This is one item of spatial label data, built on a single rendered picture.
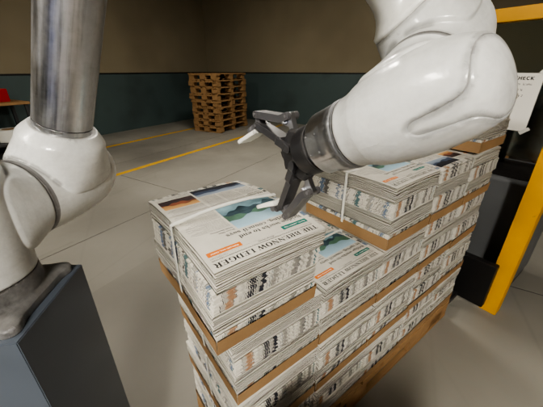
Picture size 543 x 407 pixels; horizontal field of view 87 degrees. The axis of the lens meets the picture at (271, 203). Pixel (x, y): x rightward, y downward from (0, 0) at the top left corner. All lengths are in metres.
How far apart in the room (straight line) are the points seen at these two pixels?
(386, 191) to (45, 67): 0.86
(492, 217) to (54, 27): 2.19
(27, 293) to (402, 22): 0.70
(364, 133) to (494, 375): 1.78
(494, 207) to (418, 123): 1.93
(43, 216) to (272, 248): 0.42
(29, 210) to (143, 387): 1.26
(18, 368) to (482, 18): 0.81
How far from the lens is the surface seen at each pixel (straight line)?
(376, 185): 0.97
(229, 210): 0.71
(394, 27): 0.43
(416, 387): 1.78
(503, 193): 2.18
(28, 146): 0.68
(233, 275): 0.55
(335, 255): 0.97
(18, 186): 0.63
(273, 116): 0.49
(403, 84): 0.30
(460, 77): 0.29
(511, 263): 2.16
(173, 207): 0.75
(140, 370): 1.81
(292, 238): 0.61
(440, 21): 0.42
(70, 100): 0.65
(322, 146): 0.37
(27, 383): 0.69
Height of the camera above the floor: 1.38
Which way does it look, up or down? 25 degrees down
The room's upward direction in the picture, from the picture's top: straight up
